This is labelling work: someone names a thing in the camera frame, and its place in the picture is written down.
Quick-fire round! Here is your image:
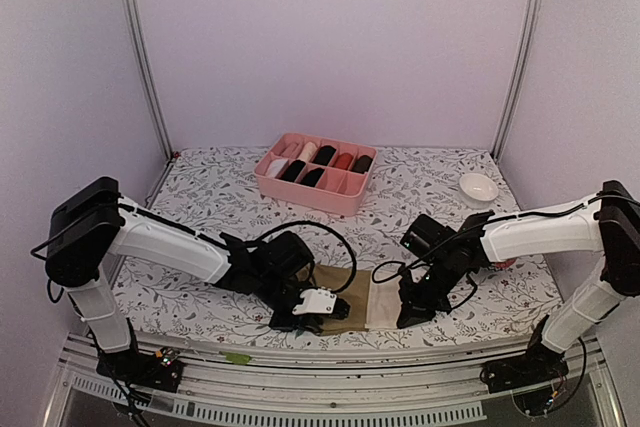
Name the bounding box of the left aluminium frame post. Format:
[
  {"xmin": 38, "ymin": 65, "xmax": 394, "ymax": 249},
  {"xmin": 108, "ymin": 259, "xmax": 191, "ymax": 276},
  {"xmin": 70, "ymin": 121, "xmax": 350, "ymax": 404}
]
[{"xmin": 122, "ymin": 0, "xmax": 174, "ymax": 161}]

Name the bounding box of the black underwear white trim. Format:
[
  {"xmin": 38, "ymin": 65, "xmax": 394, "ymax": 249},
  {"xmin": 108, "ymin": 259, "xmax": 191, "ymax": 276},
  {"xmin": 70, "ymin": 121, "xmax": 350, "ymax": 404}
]
[{"xmin": 300, "ymin": 168, "xmax": 325, "ymax": 187}]

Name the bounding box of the white folded cloth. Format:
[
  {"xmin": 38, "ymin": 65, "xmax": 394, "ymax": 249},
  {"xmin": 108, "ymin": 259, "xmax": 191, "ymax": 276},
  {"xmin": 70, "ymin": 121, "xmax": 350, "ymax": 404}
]
[{"xmin": 265, "ymin": 158, "xmax": 289, "ymax": 178}]

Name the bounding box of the floral table mat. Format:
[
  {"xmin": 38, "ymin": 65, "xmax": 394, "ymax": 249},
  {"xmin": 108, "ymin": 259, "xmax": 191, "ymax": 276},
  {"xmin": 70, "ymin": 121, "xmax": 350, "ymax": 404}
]
[{"xmin": 113, "ymin": 147, "xmax": 561, "ymax": 351}]

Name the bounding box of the red patterned bowl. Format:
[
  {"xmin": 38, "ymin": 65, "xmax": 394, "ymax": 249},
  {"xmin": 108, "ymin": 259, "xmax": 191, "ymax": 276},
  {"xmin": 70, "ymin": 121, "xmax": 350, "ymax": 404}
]
[{"xmin": 493, "ymin": 258, "xmax": 517, "ymax": 270}]

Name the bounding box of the beige rolled underwear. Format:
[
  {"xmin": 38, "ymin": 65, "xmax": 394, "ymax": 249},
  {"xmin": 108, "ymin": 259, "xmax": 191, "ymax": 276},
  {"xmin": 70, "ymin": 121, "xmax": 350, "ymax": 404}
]
[{"xmin": 297, "ymin": 142, "xmax": 318, "ymax": 163}]

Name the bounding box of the aluminium frame post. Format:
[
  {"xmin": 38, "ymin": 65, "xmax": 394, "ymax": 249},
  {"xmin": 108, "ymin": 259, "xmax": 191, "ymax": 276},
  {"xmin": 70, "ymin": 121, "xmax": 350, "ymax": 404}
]
[
  {"xmin": 491, "ymin": 0, "xmax": 543, "ymax": 164},
  {"xmin": 122, "ymin": 0, "xmax": 174, "ymax": 161}
]

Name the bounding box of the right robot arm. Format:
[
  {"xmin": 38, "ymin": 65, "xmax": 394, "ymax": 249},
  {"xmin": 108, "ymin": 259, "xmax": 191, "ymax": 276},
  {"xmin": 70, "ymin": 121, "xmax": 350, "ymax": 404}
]
[{"xmin": 396, "ymin": 181, "xmax": 639, "ymax": 383}]

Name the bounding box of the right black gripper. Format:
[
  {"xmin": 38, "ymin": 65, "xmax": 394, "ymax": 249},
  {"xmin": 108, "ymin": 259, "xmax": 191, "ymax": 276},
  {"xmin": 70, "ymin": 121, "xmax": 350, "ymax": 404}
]
[{"xmin": 398, "ymin": 253, "xmax": 462, "ymax": 328}]

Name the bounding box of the pink divided storage box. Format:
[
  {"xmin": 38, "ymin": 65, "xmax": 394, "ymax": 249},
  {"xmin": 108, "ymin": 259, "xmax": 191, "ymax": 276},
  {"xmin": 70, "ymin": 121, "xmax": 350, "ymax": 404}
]
[{"xmin": 254, "ymin": 133, "xmax": 378, "ymax": 216}]

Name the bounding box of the white bowl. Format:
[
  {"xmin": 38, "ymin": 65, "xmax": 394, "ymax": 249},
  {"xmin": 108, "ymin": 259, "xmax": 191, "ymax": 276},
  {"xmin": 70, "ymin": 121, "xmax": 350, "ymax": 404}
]
[{"xmin": 458, "ymin": 173, "xmax": 499, "ymax": 209}]

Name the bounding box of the green tape scrap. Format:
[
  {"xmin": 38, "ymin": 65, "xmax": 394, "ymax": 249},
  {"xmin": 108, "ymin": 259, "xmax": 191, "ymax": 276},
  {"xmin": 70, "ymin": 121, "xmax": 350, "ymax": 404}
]
[{"xmin": 224, "ymin": 352, "xmax": 251, "ymax": 365}]

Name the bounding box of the aluminium front rail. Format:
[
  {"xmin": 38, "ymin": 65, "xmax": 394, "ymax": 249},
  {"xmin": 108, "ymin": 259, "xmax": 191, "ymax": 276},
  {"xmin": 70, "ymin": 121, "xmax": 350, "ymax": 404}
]
[{"xmin": 44, "ymin": 331, "xmax": 626, "ymax": 427}]

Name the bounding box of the khaki underwear cream waistband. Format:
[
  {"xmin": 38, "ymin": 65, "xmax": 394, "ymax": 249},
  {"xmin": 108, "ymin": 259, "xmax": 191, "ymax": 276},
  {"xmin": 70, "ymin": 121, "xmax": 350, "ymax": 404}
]
[{"xmin": 320, "ymin": 270, "xmax": 401, "ymax": 336}]

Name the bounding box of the red rolled underwear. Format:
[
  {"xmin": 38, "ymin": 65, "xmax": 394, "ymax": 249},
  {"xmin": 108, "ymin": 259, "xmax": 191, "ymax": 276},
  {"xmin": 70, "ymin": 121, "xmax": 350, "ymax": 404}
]
[{"xmin": 333, "ymin": 152, "xmax": 353, "ymax": 170}]

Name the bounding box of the pink folded cloth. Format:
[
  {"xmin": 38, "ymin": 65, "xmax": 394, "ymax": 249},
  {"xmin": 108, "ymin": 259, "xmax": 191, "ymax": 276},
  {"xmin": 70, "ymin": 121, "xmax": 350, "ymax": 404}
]
[{"xmin": 278, "ymin": 142, "xmax": 299, "ymax": 158}]

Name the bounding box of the black rolled underwear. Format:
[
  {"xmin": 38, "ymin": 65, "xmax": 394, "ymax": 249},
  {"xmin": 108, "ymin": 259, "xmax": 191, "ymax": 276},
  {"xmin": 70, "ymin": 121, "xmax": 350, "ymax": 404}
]
[
  {"xmin": 312, "ymin": 145, "xmax": 336, "ymax": 166},
  {"xmin": 279, "ymin": 159, "xmax": 306, "ymax": 182}
]

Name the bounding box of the black rolled underwear front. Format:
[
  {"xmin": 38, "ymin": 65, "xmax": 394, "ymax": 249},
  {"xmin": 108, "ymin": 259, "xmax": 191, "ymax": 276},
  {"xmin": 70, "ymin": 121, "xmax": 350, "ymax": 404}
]
[{"xmin": 279, "ymin": 159, "xmax": 306, "ymax": 182}]

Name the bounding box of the right aluminium frame post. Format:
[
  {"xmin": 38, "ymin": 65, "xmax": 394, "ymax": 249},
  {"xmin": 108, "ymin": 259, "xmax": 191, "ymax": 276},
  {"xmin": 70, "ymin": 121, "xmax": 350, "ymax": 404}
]
[{"xmin": 491, "ymin": 0, "xmax": 543, "ymax": 164}]

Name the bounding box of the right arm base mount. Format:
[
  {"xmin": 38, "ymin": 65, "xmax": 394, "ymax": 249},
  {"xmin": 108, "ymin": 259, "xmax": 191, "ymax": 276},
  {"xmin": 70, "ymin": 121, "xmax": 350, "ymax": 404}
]
[{"xmin": 479, "ymin": 342, "xmax": 569, "ymax": 417}]

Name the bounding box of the black rolled underwear back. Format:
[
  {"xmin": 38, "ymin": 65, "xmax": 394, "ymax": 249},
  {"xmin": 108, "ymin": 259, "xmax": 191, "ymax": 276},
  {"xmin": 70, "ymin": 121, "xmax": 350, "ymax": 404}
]
[{"xmin": 312, "ymin": 145, "xmax": 336, "ymax": 166}]

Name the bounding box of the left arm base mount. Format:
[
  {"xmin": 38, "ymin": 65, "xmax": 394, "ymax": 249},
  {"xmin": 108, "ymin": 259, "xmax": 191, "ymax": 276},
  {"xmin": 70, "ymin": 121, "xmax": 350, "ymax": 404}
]
[{"xmin": 96, "ymin": 345, "xmax": 184, "ymax": 393}]

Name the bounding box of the olive rolled underwear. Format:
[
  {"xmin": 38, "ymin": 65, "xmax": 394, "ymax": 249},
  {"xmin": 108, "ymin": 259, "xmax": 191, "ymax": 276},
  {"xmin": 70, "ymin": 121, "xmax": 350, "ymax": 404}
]
[{"xmin": 351, "ymin": 155, "xmax": 373, "ymax": 174}]

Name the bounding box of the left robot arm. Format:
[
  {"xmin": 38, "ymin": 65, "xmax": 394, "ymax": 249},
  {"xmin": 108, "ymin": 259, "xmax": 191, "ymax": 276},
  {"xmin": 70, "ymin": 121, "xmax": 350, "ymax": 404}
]
[{"xmin": 30, "ymin": 177, "xmax": 350, "ymax": 381}]

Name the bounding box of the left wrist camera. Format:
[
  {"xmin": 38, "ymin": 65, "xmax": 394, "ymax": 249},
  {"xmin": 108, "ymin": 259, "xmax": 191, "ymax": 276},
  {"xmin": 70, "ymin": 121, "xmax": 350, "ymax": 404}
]
[{"xmin": 292, "ymin": 288, "xmax": 337, "ymax": 316}]

